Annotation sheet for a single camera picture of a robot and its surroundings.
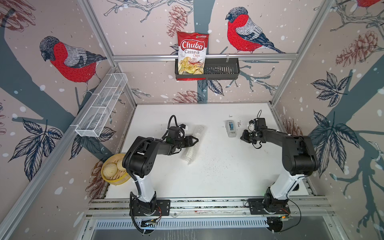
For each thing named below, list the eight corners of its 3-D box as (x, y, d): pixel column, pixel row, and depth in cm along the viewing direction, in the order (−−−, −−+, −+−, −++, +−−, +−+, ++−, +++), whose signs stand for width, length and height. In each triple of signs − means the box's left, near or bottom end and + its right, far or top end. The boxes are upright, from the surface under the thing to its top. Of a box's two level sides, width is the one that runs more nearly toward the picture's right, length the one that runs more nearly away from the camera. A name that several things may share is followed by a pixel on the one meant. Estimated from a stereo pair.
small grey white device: (227, 137, 102) (228, 133, 99) (225, 123, 110) (226, 119, 107) (235, 137, 102) (237, 133, 99) (233, 123, 110) (234, 119, 107)
